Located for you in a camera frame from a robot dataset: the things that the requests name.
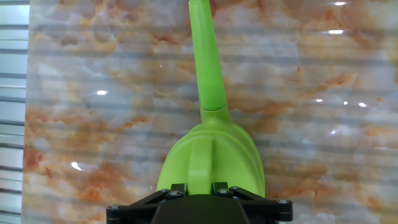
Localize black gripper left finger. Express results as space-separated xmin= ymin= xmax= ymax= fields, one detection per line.
xmin=106 ymin=182 xmax=190 ymax=224

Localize green plastic watering can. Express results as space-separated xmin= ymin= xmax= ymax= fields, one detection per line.
xmin=156 ymin=0 xmax=266 ymax=198

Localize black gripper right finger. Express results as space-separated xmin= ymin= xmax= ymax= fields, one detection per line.
xmin=211 ymin=182 xmax=294 ymax=224

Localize orange marble pattern mat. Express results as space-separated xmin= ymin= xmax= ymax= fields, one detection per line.
xmin=21 ymin=0 xmax=398 ymax=224

